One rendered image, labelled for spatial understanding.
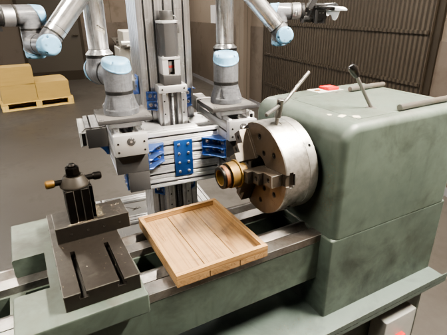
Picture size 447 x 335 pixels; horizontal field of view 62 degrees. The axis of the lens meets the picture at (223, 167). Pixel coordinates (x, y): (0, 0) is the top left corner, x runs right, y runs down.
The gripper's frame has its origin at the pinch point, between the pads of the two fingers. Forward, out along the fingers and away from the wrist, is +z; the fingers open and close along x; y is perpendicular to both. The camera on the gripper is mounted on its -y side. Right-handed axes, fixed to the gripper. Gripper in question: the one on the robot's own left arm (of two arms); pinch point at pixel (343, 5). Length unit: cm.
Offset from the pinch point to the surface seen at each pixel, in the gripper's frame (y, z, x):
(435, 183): 53, 21, 74
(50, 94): 201, -356, -453
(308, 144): 29, -32, 86
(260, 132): 27, -47, 82
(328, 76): 113, 75, -255
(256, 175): 36, -49, 92
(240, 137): 30, -53, 79
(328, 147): 29, -26, 88
